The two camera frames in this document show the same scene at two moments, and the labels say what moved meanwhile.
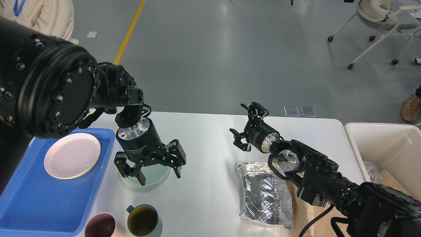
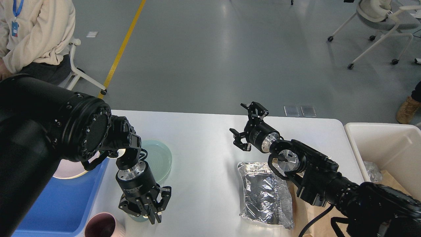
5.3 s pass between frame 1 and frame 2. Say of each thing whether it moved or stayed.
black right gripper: stayed
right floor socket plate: stayed
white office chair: stayed
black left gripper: moved
